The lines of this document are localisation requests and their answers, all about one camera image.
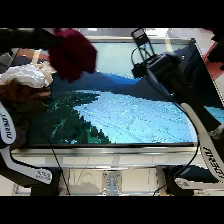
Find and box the silver frame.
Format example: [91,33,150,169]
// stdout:
[11,143,224,197]

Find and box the dark red garment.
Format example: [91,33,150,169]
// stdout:
[48,28,98,84]

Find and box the brown garment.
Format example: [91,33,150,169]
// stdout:
[0,81,53,113]

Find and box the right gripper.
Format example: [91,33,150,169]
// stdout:
[131,53,184,81]

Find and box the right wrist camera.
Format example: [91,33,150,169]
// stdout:
[130,28,157,63]

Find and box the black cable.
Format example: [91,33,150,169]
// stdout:
[42,131,72,197]
[152,99,201,197]

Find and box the white garment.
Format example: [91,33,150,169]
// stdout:
[0,62,57,89]

